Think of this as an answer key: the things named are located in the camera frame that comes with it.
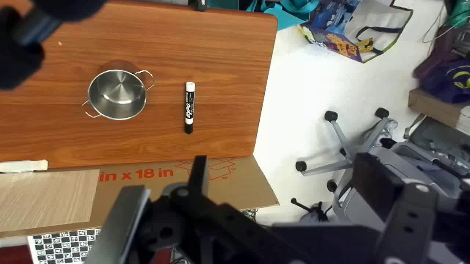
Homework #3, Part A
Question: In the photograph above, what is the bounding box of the small steel pot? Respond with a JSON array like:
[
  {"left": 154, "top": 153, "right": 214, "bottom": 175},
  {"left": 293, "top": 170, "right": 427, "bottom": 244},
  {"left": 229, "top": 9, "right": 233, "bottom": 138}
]
[{"left": 83, "top": 69, "right": 155, "bottom": 122}]

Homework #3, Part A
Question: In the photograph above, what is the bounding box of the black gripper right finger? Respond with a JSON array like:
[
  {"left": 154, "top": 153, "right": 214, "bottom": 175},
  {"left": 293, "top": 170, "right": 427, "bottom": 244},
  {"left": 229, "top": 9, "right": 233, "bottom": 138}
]
[{"left": 352, "top": 154, "right": 437, "bottom": 264}]

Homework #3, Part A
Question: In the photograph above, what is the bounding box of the black and white marker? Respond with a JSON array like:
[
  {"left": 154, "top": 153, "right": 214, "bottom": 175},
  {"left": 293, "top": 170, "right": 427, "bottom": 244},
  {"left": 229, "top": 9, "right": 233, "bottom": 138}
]
[{"left": 183, "top": 82, "right": 195, "bottom": 135}]

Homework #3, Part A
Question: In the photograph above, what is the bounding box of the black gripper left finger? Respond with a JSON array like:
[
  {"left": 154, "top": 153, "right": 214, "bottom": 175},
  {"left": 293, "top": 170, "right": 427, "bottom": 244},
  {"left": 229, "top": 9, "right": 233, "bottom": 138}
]
[{"left": 83, "top": 185, "right": 149, "bottom": 264}]

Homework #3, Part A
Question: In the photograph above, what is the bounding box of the light wooden board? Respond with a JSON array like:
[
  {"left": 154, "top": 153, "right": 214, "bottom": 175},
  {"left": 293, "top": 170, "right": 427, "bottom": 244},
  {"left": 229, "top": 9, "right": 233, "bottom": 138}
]
[{"left": 0, "top": 169, "right": 99, "bottom": 233}]

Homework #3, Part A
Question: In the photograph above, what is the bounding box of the grey office chair base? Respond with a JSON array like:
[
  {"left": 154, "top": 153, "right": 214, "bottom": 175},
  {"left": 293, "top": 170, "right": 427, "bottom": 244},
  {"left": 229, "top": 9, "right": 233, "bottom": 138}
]
[{"left": 295, "top": 107, "right": 394, "bottom": 176}]

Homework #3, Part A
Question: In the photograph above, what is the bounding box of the brown cardboard sheet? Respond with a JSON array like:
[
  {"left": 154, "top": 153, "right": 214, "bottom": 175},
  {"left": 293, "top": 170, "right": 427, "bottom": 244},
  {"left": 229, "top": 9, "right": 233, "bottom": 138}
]
[{"left": 0, "top": 157, "right": 277, "bottom": 238}]

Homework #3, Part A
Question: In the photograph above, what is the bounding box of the checkerboard calibration sheet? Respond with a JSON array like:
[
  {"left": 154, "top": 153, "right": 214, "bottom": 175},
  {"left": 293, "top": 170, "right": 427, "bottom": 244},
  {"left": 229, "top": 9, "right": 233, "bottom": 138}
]
[{"left": 27, "top": 229, "right": 99, "bottom": 264}]

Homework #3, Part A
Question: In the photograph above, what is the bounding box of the wooden desk with legs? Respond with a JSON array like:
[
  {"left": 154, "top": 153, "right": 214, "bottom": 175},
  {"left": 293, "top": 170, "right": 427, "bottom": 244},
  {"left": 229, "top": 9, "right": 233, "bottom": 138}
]
[{"left": 0, "top": 0, "right": 278, "bottom": 170}]

